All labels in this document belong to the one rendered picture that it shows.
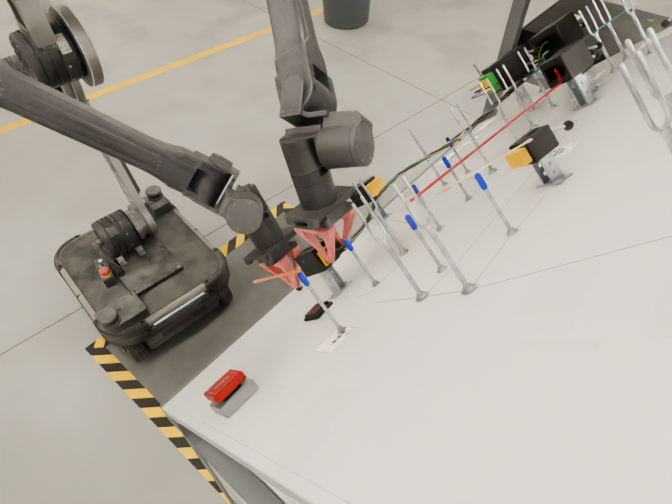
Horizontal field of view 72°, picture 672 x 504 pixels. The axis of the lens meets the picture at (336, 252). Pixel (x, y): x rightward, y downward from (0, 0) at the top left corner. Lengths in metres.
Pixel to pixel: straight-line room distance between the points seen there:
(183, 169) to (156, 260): 1.25
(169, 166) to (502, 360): 0.57
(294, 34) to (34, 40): 0.80
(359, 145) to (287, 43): 0.20
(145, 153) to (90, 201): 2.06
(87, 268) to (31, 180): 1.11
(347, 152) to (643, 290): 0.36
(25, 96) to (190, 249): 1.36
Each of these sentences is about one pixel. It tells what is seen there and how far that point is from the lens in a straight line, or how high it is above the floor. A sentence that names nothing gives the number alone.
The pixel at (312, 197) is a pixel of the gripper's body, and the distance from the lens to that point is 0.66.
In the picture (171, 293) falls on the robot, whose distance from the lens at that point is 1.90.
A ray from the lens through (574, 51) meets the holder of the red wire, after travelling 0.98.
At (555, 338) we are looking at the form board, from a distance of 0.38.
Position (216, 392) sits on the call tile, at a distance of 0.65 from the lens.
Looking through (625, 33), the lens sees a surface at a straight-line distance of 1.62.
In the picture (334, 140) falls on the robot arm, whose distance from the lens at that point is 0.61.
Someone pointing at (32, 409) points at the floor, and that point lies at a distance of 2.15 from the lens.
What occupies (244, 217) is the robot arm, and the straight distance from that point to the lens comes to 0.73.
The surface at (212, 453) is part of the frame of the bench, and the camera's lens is 0.96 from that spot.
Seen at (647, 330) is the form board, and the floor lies 1.44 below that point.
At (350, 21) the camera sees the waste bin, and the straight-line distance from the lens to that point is 4.23.
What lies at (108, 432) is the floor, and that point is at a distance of 1.98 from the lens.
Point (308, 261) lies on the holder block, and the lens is 0.76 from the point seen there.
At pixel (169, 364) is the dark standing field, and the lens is 2.02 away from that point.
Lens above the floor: 1.69
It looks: 49 degrees down
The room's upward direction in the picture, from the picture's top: straight up
